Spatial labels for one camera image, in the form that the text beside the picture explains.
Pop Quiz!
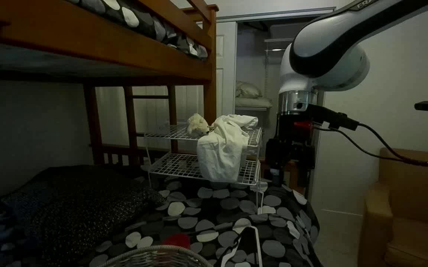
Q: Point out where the folded pale bedding stack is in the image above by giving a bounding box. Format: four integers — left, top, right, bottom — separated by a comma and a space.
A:
234, 80, 274, 113

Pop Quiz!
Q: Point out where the small red object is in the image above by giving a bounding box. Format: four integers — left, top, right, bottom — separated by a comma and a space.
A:
162, 232, 192, 249

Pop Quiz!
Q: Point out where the white wire basket rack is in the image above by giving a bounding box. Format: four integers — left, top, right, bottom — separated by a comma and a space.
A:
137, 122, 266, 208

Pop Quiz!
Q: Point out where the wooden bunk bed frame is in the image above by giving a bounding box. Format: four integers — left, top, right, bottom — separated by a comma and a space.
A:
0, 0, 220, 168

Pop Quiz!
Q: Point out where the dark speckled pillow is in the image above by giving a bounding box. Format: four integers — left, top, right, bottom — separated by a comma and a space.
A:
0, 165, 164, 267

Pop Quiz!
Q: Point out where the brown armchair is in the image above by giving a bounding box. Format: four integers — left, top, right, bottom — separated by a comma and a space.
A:
357, 147, 428, 267

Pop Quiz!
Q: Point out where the spotted bunk mattress bedding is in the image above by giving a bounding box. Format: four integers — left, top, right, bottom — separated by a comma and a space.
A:
67, 0, 211, 63

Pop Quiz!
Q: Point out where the white crumpled cloth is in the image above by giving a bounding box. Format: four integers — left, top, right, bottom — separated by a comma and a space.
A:
196, 113, 260, 184

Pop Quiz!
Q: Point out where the beige crumpled cloth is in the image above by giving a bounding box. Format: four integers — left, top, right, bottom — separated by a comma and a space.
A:
186, 113, 211, 140

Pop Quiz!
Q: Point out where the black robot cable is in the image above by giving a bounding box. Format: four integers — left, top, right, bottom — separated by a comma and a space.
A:
305, 103, 428, 169

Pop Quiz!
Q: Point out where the white closet door frame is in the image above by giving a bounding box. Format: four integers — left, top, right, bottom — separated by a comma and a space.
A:
216, 6, 338, 123

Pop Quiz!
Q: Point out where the black grey spotted duvet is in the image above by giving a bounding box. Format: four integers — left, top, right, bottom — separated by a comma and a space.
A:
0, 177, 323, 267

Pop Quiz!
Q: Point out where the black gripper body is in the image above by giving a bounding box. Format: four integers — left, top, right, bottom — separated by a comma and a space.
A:
265, 113, 321, 174

